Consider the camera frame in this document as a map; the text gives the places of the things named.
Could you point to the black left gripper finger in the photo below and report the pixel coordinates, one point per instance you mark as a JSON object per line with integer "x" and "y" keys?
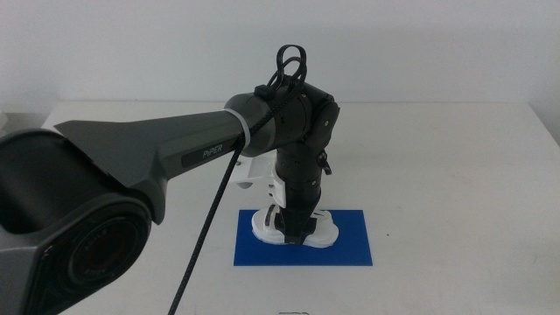
{"x": 278, "y": 219}
{"x": 297, "y": 227}

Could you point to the white band on arm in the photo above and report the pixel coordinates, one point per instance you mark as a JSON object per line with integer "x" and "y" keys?
{"x": 241, "y": 124}

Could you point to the black left Piper arm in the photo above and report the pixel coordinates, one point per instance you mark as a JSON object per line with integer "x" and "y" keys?
{"x": 131, "y": 144}

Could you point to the blue rectangular mat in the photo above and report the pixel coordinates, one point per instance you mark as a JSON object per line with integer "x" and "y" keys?
{"x": 350, "y": 249}

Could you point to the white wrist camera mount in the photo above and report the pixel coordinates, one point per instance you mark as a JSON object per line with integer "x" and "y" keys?
{"x": 258, "y": 172}

